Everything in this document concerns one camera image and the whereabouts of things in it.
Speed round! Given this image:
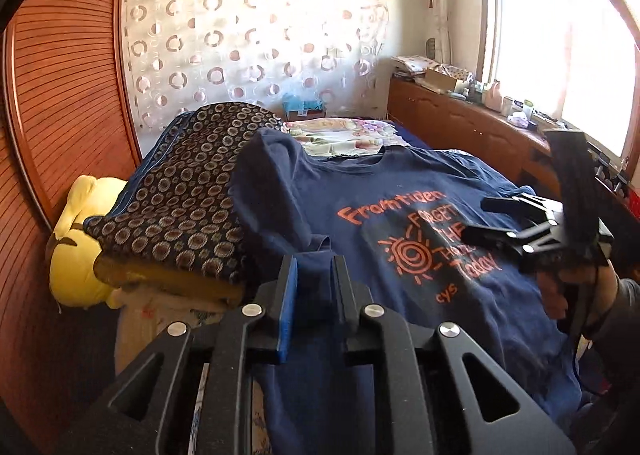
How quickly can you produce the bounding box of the white circle-patterned curtain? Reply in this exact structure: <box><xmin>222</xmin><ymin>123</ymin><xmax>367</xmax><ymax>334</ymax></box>
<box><xmin>122</xmin><ymin>0</ymin><xmax>390</xmax><ymax>135</ymax></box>

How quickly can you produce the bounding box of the blue floral white bedsheet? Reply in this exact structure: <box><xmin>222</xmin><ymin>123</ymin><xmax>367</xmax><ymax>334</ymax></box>
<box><xmin>107</xmin><ymin>287</ymin><xmax>274</xmax><ymax>454</ymax></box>

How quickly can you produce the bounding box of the mustard yellow folded cloth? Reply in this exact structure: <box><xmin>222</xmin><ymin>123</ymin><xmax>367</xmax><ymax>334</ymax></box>
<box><xmin>93</xmin><ymin>253</ymin><xmax>244</xmax><ymax>307</ymax></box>

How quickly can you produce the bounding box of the navy blue t-shirt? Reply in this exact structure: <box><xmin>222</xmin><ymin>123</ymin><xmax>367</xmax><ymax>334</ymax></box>
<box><xmin>230</xmin><ymin>129</ymin><xmax>582</xmax><ymax>454</ymax></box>

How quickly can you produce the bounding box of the window with wooden frame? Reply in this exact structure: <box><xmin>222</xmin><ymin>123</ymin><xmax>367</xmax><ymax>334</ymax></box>
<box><xmin>477</xmin><ymin>0</ymin><xmax>639</xmax><ymax>161</ymax></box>

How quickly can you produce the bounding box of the yellow plush toy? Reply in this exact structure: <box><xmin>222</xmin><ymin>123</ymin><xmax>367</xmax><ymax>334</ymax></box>
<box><xmin>46</xmin><ymin>175</ymin><xmax>126</xmax><ymax>309</ymax></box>

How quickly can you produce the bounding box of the dark circle-patterned folded cloth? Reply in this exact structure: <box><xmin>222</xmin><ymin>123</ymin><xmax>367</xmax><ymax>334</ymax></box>
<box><xmin>84</xmin><ymin>102</ymin><xmax>282</xmax><ymax>284</ymax></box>

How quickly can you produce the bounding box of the wooden louvered wardrobe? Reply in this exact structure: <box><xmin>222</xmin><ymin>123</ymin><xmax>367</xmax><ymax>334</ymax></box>
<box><xmin>1</xmin><ymin>0</ymin><xmax>140</xmax><ymax>454</ymax></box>

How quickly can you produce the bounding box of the cardboard box on cabinet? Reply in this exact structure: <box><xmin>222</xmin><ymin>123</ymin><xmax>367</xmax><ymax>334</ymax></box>
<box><xmin>425</xmin><ymin>64</ymin><xmax>474</xmax><ymax>93</ymax></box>

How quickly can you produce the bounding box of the small blue toy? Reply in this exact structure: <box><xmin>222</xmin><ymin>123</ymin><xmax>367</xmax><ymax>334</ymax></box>
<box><xmin>282</xmin><ymin>94</ymin><xmax>326</xmax><ymax>121</ymax></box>

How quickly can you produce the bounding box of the pink bottle on cabinet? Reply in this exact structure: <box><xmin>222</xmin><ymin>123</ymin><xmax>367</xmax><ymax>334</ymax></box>
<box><xmin>483</xmin><ymin>80</ymin><xmax>502</xmax><ymax>112</ymax></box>

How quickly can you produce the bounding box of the long wooden cabinet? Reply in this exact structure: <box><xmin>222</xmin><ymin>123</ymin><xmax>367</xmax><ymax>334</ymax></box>
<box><xmin>387</xmin><ymin>76</ymin><xmax>640</xmax><ymax>236</ymax></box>

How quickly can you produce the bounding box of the pink floral blanket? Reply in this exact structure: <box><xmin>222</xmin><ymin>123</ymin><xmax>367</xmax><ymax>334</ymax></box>
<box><xmin>281</xmin><ymin>117</ymin><xmax>409</xmax><ymax>158</ymax></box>

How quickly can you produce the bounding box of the right hand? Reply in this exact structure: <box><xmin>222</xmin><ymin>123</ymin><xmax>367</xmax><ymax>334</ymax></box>
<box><xmin>534</xmin><ymin>259</ymin><xmax>622</xmax><ymax>336</ymax></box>

